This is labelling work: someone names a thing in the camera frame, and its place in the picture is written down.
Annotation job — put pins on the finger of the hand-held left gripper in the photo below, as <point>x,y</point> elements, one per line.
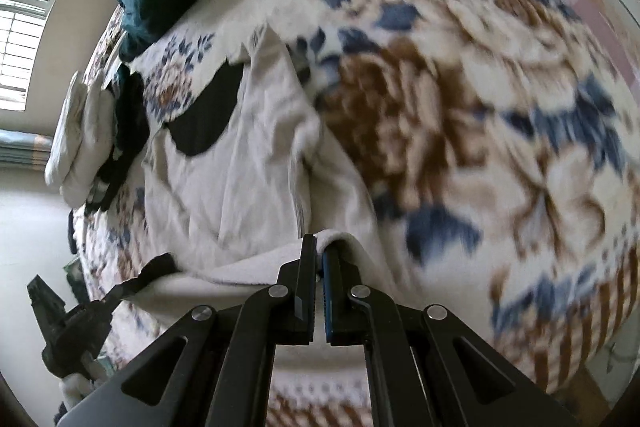
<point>117,293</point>

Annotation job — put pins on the white shirt with black trim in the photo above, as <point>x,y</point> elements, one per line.
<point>210,202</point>

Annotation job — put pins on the window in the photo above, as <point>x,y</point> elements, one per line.
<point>30,17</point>

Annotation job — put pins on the floral printed blanket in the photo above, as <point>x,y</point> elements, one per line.
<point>450,117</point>

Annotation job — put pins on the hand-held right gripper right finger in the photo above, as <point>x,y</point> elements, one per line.
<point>328,287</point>

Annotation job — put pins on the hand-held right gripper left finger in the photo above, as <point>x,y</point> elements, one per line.
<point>306,267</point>

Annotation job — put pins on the striped curtain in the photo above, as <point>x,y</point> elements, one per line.
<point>22,148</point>

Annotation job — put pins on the person's left hand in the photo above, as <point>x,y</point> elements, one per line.
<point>82,382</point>

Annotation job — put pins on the white folded clothes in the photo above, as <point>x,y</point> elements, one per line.
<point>80,142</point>

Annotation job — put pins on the black cloth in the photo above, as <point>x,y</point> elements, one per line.
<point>131,122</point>

